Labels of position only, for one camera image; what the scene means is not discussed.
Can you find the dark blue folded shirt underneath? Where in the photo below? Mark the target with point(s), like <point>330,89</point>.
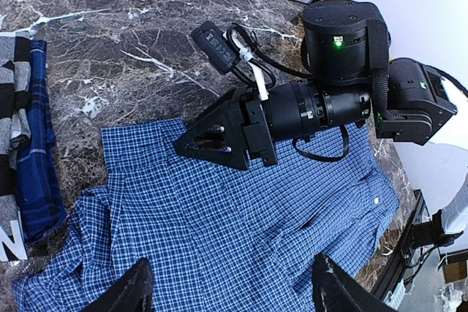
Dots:
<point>38,193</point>

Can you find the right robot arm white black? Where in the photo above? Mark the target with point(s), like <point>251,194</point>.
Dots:
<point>348,76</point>

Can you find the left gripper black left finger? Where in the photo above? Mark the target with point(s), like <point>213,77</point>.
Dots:
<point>133,291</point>

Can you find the black white plaid shirt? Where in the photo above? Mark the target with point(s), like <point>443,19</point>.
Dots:
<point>15,134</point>

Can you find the black front rail frame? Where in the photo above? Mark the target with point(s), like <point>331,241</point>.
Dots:
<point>415,233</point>

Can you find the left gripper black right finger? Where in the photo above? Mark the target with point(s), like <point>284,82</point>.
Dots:
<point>335,290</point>

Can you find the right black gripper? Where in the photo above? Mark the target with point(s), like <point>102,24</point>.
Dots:
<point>224,131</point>

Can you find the blue checked long sleeve shirt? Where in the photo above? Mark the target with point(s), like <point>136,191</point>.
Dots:
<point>217,239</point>

